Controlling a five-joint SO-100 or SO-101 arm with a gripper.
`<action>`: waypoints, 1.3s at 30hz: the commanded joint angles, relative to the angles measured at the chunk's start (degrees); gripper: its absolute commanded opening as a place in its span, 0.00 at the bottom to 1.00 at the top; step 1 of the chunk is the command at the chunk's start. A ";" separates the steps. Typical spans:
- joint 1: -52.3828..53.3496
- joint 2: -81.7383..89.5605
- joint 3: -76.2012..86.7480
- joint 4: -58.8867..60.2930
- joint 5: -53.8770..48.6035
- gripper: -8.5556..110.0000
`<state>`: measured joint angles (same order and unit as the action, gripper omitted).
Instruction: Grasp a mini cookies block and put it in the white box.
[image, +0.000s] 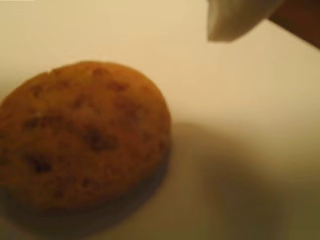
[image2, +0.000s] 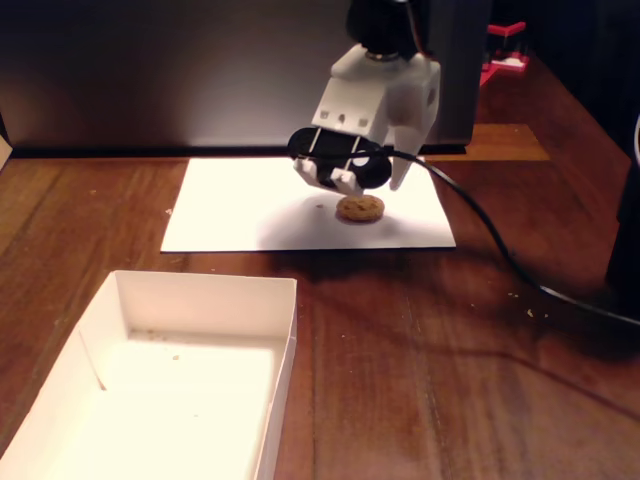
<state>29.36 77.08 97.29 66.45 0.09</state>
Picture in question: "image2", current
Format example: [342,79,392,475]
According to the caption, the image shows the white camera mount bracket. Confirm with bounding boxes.
[293,127,369,197]

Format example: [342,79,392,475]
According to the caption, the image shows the servo wire bundle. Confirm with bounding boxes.
[402,0,432,56]

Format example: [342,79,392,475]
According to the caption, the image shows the black camera cable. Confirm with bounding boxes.
[319,147,640,329]

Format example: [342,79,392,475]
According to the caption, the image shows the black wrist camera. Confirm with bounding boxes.
[288,126,393,191]

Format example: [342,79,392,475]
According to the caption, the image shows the white paper sheet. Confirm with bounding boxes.
[159,157,458,254]

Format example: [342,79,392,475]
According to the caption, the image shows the red plastic object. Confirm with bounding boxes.
[479,20,532,89]

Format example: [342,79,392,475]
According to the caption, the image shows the white cardboard box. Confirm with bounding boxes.
[0,269,300,480]

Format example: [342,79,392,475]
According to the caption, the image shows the round mini cookie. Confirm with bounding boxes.
[335,195,386,224]

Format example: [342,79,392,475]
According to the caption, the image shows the beige cardboard edge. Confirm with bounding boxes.
[0,112,14,171]

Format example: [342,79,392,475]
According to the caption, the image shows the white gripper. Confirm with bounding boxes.
[310,43,442,193]

